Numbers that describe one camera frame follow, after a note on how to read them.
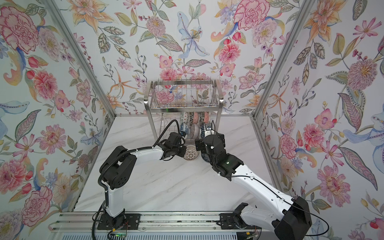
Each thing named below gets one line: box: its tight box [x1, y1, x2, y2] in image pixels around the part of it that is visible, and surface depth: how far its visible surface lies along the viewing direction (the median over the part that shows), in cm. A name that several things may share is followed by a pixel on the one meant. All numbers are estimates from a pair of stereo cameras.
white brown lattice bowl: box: [183, 144, 200, 161], surface depth 99 cm
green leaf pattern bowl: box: [203, 111, 210, 124], surface depth 106 cm
